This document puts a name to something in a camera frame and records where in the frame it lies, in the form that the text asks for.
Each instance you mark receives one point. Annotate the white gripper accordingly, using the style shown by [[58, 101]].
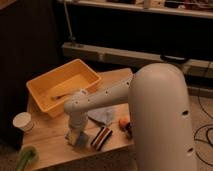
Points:
[[76, 129]]

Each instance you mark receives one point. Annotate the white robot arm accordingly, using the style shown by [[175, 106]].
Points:
[[160, 117]]

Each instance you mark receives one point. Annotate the striped dark cloth roll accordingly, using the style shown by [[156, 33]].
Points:
[[101, 137]]

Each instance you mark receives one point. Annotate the grey folded cloth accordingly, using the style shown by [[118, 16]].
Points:
[[103, 115]]

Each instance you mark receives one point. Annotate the wooden table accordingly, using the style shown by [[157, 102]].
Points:
[[48, 137]]

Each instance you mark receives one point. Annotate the yellow plastic tray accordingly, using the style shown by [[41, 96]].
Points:
[[49, 88]]

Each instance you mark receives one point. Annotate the orange small toy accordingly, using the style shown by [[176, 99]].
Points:
[[125, 126]]

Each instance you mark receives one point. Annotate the white paper cup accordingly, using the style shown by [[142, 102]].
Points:
[[23, 121]]

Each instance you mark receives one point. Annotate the green curved object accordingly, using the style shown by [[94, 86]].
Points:
[[27, 156]]

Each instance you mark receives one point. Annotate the grey metal shelf rack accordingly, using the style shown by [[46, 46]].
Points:
[[136, 35]]

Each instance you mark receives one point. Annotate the black handle on shelf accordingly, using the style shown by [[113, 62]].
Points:
[[173, 59]]

